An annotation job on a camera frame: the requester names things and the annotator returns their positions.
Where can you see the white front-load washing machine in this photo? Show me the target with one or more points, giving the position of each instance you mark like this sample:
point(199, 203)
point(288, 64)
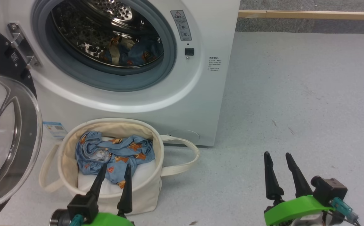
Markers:
point(182, 103)

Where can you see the blue garment with orange prints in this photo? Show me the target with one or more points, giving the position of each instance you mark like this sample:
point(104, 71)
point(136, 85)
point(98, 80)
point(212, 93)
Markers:
point(122, 153)

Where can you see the white cloth basket padding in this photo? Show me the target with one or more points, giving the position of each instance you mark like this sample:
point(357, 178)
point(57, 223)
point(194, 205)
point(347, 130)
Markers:
point(144, 172)

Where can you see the round white filter cover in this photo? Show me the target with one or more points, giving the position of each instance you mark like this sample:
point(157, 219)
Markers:
point(188, 135)

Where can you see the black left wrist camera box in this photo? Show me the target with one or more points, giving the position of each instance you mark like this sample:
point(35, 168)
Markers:
point(81, 207)

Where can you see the metal washer door hinge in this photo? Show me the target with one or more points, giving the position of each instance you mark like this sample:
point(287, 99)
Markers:
point(20, 44)

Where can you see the grey rubber door gasket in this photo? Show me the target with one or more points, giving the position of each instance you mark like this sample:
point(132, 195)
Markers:
point(75, 72)

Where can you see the black square door latch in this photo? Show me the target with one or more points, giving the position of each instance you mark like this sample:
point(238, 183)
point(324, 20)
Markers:
point(189, 51)

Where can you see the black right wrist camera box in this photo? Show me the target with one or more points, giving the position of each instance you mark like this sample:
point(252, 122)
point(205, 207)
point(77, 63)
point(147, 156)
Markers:
point(332, 191)

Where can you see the small black text label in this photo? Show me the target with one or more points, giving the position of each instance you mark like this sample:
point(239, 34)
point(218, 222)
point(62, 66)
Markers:
point(215, 64)

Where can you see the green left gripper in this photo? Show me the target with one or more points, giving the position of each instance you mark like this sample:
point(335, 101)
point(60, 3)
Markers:
point(109, 219)

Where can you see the cream blue cartoon face garment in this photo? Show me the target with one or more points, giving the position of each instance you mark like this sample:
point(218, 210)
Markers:
point(138, 53)

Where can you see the grey warning sticker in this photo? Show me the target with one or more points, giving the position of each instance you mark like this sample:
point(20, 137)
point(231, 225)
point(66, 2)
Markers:
point(182, 28)

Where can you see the black round glass washer door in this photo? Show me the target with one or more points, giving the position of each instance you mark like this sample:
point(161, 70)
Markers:
point(0, 50)

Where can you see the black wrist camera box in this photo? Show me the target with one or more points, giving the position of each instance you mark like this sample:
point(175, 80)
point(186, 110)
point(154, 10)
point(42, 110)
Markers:
point(332, 191)
point(81, 207)

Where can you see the stainless steel washer drum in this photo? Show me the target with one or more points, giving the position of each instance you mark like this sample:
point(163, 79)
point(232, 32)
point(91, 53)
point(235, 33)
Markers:
point(106, 9)

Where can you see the cream canvas laundry basket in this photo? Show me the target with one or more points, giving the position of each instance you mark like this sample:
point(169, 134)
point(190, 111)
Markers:
point(147, 191)

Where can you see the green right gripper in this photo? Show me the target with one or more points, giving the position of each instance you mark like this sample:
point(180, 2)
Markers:
point(295, 208)

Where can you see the blue energy label sticker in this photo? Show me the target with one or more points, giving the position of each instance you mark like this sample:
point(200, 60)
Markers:
point(55, 129)

